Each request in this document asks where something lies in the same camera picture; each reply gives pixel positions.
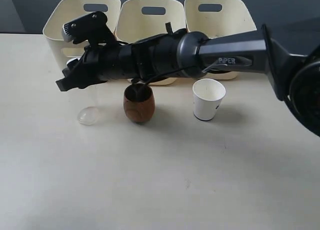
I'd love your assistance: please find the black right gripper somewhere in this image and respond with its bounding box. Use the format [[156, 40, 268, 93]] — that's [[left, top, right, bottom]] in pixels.
[[55, 43, 120, 92]]

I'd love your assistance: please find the clear plastic bottle white cap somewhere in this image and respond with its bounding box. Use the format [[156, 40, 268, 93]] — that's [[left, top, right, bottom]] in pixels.
[[67, 85, 100, 126]]

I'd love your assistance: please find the brown wooden cup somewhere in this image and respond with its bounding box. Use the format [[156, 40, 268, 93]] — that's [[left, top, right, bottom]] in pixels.
[[123, 83, 155, 124]]

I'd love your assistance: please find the white paper cup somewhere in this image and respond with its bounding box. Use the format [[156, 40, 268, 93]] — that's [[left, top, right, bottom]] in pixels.
[[192, 79, 226, 121]]

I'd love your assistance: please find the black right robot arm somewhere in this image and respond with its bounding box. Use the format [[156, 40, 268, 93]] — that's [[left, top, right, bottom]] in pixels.
[[57, 18, 320, 135]]

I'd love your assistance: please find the cream left plastic bin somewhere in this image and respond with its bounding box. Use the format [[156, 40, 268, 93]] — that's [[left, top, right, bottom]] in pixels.
[[42, 0, 122, 71]]

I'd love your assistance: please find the cream plastic bin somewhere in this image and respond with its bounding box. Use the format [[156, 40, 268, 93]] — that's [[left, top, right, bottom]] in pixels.
[[184, 0, 258, 81], [115, 0, 186, 80], [42, 0, 122, 71]]

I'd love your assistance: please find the cream middle plastic bin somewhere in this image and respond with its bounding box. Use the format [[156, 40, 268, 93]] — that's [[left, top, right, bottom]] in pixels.
[[115, 0, 186, 80]]

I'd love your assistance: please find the cream right plastic bin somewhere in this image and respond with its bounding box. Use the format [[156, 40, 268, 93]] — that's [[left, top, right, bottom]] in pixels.
[[184, 0, 258, 81]]

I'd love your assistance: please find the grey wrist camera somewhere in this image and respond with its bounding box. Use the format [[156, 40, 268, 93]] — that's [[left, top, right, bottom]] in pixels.
[[61, 11, 108, 45]]

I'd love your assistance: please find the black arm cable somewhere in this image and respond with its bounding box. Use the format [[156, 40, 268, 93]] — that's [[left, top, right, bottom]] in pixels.
[[131, 38, 223, 93]]

